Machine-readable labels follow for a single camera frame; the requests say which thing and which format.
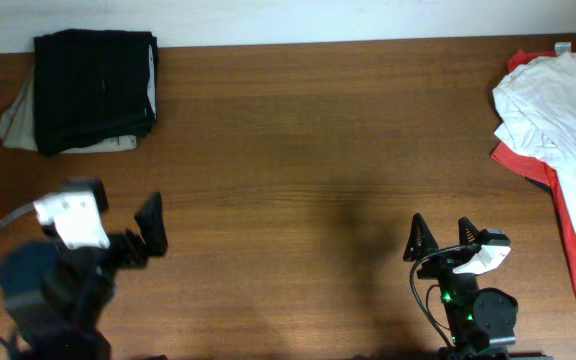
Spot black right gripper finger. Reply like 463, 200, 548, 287
403, 213, 439, 262
458, 217, 480, 246

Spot black shorts garment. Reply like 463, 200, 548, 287
33, 29, 159, 157

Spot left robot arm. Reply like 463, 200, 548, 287
0, 191, 168, 359

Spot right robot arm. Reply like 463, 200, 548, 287
403, 213, 546, 360

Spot red garment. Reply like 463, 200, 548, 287
492, 51, 576, 295

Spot white t-shirt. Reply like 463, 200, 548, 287
492, 52, 576, 234

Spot folded khaki trousers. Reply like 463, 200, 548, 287
0, 68, 137, 153

